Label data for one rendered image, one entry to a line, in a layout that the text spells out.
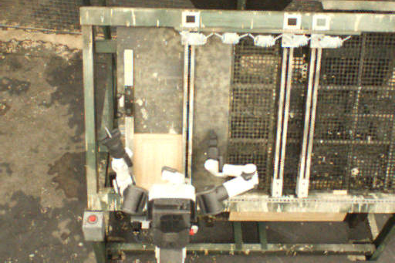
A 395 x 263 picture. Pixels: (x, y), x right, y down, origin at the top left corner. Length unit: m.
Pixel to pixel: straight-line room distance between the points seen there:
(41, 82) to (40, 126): 0.58
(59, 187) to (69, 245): 0.56
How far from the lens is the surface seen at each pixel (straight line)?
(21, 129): 5.06
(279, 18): 3.08
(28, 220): 4.48
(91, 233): 3.34
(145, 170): 3.36
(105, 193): 3.42
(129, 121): 3.22
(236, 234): 4.10
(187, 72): 3.10
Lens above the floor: 3.79
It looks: 49 degrees down
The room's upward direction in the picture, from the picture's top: 4 degrees clockwise
